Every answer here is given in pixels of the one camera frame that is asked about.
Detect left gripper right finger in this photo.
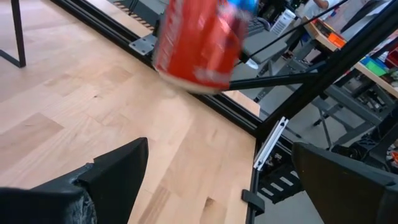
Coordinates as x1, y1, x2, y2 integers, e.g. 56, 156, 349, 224
292, 142, 398, 224

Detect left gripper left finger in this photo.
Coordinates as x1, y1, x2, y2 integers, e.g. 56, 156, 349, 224
0, 137, 149, 224

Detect red soda can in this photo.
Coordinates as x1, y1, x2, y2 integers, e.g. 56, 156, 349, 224
152, 0, 259, 95

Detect grey metal table legs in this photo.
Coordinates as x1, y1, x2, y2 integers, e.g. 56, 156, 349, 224
254, 55, 386, 150

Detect wooden side table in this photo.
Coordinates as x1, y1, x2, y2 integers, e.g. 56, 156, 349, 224
303, 15, 398, 99

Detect white keyboard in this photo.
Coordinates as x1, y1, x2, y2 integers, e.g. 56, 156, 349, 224
269, 8, 297, 35

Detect person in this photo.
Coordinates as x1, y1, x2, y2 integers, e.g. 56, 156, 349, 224
298, 0, 346, 19

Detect black mat orange stripes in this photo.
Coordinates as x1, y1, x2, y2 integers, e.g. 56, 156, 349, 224
113, 0, 156, 31

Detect black aluminium rig frame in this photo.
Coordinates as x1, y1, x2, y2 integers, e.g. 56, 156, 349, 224
49, 0, 398, 224

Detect thin black cable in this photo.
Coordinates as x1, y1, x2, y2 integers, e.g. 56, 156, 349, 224
239, 0, 351, 63

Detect grey metal bracket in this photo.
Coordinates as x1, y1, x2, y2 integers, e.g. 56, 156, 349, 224
129, 33, 158, 57

